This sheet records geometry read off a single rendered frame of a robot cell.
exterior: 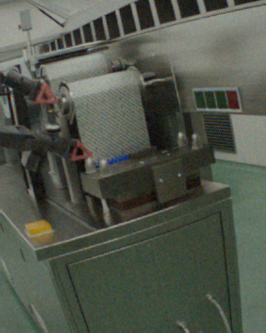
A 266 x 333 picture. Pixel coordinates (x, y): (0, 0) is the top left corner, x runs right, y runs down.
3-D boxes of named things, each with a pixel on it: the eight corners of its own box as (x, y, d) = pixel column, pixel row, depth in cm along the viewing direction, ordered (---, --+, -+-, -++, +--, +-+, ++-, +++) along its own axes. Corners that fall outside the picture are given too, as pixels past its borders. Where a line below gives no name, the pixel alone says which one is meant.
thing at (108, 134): (88, 173, 167) (76, 117, 164) (151, 154, 176) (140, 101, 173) (88, 173, 167) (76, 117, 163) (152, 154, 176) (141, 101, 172)
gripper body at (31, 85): (33, 99, 158) (16, 90, 155) (28, 100, 167) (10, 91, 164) (42, 81, 158) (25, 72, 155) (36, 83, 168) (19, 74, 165)
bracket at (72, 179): (65, 205, 177) (45, 120, 172) (81, 201, 179) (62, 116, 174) (68, 208, 172) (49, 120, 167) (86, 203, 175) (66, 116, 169)
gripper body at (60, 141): (71, 160, 159) (50, 154, 156) (62, 157, 168) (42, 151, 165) (77, 140, 159) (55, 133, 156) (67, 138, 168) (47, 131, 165)
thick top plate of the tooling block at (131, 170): (83, 191, 162) (79, 172, 161) (191, 158, 178) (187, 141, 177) (102, 199, 148) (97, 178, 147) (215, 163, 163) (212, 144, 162)
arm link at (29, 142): (27, 139, 149) (16, 127, 155) (16, 172, 153) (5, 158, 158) (57, 143, 158) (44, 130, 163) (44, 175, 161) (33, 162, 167)
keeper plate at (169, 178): (156, 202, 155) (149, 167, 153) (184, 192, 159) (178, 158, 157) (160, 203, 153) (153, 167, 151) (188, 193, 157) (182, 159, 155)
